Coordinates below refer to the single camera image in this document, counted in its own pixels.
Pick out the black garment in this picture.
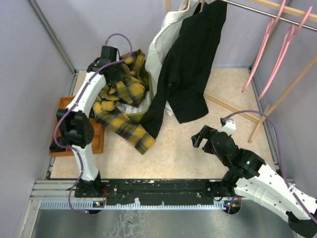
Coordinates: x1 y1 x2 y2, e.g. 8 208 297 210
140 0 227 138

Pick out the yellow plaid shirt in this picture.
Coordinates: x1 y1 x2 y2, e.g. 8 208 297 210
92 49 155 154

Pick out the pink hanger with plaid shirt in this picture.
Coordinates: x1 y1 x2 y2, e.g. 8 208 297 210
241 0 286 93

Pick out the pink plastic hanger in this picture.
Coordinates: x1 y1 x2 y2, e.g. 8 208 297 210
258 6 313 100

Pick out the white collared shirt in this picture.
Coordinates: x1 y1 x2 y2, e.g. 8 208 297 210
116 92 151 114

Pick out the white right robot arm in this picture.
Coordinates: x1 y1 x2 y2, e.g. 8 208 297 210
191 120 317 238

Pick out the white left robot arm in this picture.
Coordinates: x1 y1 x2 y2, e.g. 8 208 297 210
56 46 119 198

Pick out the green plastic basket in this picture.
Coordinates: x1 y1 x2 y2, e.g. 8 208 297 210
119 70 154 122

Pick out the cream white hanging garment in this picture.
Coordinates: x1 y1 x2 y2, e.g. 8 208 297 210
144 0 199 116

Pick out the orange compartment tray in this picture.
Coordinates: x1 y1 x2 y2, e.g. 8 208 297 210
49 97 105 157

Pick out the metal hanging rod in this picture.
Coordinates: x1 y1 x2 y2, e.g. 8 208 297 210
217 0 317 33

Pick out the black rolled belt front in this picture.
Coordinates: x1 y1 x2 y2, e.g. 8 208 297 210
49 141 66 153

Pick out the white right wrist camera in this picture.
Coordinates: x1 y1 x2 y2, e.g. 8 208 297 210
218 118 236 136

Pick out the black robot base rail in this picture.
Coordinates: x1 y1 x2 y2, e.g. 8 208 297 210
74 179 234 206

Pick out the wooden rack frame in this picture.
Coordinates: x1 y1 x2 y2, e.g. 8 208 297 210
164 0 317 143

